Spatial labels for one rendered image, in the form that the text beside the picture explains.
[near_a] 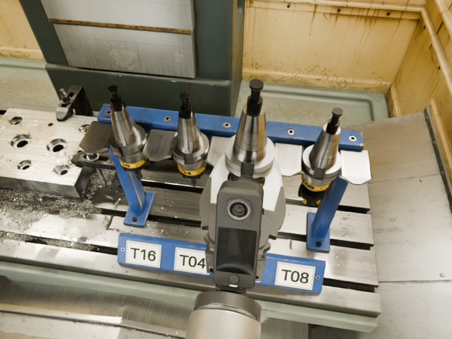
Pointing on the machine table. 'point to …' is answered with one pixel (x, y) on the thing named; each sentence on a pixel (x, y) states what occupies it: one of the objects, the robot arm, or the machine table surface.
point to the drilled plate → (70, 126)
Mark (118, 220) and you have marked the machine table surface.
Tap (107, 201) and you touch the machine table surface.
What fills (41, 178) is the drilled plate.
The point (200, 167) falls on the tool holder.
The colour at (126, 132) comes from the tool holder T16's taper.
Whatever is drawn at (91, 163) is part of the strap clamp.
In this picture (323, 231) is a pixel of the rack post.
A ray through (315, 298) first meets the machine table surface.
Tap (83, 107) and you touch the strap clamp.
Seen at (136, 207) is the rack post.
